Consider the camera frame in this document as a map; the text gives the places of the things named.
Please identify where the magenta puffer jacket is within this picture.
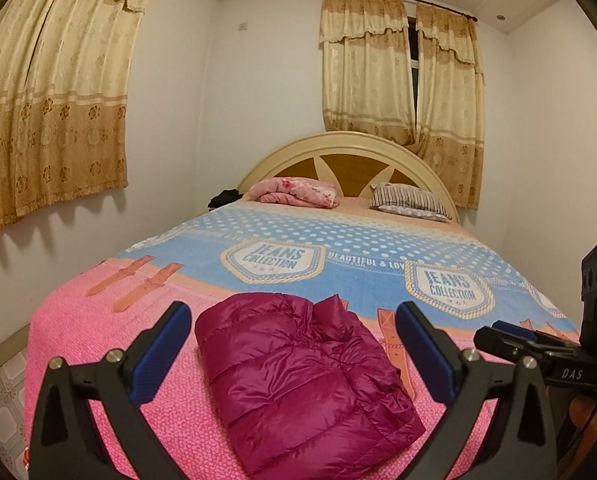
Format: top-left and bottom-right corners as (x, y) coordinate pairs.
(194, 292), (425, 479)

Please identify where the blue pink patterned bedspread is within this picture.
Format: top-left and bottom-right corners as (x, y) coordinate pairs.
(24, 198), (577, 479)

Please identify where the striped pillow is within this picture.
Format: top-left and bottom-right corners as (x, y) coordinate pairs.
(370, 182), (451, 222)

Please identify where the black cloth beside bed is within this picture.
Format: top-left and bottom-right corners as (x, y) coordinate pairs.
(207, 188), (243, 210)

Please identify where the cream arched wooden headboard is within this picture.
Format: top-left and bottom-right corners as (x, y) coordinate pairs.
(239, 131), (459, 223)

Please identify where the folded pink floral blanket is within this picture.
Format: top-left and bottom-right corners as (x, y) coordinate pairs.
(243, 177), (339, 209)

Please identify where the beige side window curtain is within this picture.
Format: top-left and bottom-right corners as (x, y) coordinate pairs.
(0, 0), (149, 229)

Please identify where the beige curtain behind headboard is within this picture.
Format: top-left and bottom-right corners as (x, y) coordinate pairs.
(319, 0), (485, 209)

